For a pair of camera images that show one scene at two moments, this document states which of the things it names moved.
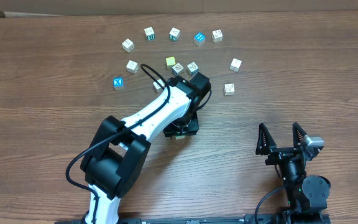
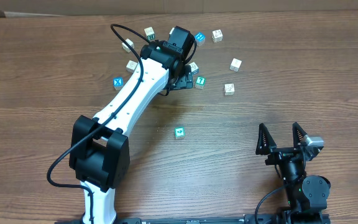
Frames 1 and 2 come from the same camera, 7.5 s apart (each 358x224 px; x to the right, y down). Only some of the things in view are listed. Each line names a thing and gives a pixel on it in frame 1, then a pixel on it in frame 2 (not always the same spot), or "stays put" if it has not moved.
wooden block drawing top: x=217 y=35 stays put
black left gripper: x=192 y=126 → x=184 y=79
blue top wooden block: x=199 y=38 stays put
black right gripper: x=279 y=154 stays put
